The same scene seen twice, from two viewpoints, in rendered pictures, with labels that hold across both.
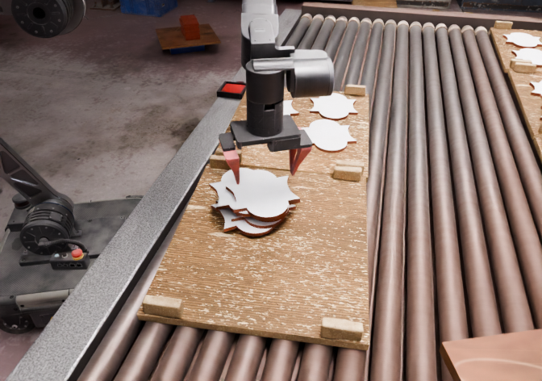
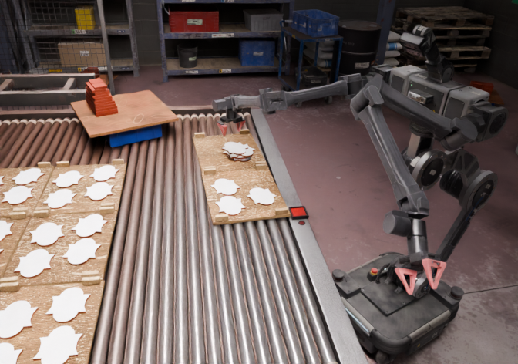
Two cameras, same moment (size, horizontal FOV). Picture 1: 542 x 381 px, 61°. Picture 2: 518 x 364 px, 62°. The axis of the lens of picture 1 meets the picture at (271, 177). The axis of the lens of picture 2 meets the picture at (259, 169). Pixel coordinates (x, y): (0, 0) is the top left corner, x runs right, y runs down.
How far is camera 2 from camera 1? 276 cm
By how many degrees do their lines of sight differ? 109
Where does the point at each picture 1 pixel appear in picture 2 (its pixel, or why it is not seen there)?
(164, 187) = (278, 161)
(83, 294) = (269, 136)
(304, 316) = (210, 138)
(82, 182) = not seen: outside the picture
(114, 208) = (404, 323)
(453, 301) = (170, 150)
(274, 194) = (230, 147)
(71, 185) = not seen: outside the picture
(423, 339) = (179, 143)
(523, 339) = (162, 119)
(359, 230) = (200, 156)
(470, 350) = (173, 117)
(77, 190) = not seen: outside the picture
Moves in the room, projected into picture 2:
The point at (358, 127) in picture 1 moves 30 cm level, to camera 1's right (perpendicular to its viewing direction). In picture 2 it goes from (212, 195) to (147, 208)
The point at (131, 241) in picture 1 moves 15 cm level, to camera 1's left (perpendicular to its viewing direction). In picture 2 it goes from (270, 147) to (294, 143)
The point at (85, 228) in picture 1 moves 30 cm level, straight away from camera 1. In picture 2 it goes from (398, 297) to (452, 325)
